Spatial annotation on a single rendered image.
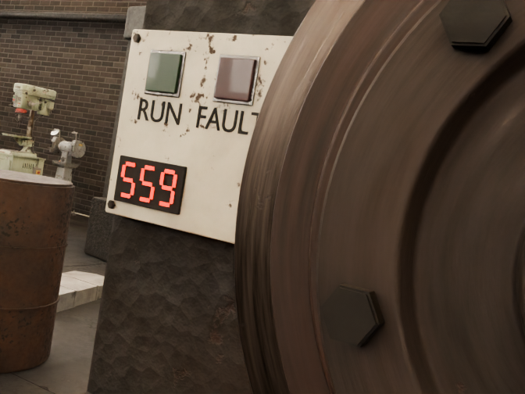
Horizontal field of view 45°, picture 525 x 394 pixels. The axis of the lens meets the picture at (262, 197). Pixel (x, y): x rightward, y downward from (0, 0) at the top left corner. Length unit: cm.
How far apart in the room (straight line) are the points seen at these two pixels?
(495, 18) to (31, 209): 285
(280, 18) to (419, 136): 34
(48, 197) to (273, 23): 254
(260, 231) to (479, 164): 16
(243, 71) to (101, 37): 887
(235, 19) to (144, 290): 27
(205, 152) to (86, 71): 894
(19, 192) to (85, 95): 649
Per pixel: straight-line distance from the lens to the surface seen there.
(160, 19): 65
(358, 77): 34
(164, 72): 60
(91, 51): 950
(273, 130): 38
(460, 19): 25
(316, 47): 38
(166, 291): 62
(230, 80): 56
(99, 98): 923
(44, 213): 306
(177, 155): 59
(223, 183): 55
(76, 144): 888
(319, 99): 35
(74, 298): 437
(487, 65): 25
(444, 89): 25
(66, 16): 955
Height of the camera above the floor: 113
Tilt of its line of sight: 3 degrees down
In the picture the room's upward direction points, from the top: 9 degrees clockwise
